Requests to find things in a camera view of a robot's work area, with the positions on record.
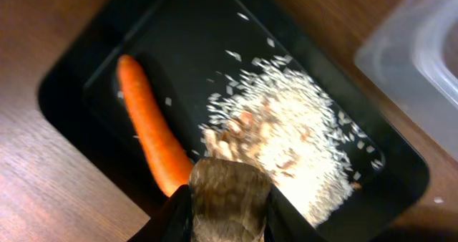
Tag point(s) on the pile of rice and shells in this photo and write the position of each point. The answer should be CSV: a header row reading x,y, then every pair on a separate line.
x,y
242,96

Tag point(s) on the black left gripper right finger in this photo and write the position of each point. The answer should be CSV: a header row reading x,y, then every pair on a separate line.
x,y
284,223

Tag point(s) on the brown walnut shell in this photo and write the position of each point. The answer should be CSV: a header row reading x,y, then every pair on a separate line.
x,y
229,201

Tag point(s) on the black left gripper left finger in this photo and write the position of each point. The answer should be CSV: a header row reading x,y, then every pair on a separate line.
x,y
173,222

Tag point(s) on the orange carrot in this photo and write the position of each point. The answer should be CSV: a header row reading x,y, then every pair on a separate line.
x,y
165,156

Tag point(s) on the black rectangular tray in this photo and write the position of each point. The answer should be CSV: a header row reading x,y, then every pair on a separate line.
x,y
79,97

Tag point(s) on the clear plastic waste bin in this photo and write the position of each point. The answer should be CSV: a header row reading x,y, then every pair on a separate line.
x,y
412,59

